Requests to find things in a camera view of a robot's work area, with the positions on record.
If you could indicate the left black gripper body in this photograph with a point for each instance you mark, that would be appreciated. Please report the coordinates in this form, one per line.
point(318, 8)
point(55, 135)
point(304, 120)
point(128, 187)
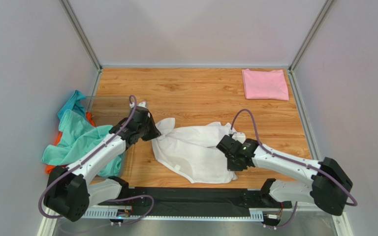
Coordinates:
point(148, 131)

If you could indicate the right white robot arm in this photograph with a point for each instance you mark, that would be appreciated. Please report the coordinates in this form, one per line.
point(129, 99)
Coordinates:
point(323, 183)

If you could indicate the mint green t shirt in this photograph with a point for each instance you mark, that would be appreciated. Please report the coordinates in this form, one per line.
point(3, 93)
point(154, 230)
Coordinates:
point(79, 137)

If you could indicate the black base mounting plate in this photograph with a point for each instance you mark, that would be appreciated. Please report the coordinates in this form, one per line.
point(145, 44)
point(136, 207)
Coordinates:
point(203, 202)

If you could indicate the folded pink t shirt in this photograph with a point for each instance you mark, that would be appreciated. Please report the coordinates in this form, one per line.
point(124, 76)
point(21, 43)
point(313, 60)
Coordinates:
point(265, 85)

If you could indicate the orange t shirt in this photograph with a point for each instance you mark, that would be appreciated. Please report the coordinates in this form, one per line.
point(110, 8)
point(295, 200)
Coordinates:
point(58, 140)

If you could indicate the clear plastic bin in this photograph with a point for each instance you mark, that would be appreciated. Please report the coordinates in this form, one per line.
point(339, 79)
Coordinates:
point(106, 110)

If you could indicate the white t shirt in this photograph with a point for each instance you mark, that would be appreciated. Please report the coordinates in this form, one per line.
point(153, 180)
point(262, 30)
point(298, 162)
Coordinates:
point(191, 151)

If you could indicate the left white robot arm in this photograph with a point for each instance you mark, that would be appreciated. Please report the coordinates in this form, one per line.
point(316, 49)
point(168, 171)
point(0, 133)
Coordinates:
point(69, 192)

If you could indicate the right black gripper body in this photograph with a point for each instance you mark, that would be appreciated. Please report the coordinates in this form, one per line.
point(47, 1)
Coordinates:
point(226, 146)

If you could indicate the teal blue t shirt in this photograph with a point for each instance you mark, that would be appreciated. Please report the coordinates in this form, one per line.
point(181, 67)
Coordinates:
point(74, 104)

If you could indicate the aluminium frame rail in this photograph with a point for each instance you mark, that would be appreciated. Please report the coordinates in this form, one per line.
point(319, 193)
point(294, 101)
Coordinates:
point(268, 218)

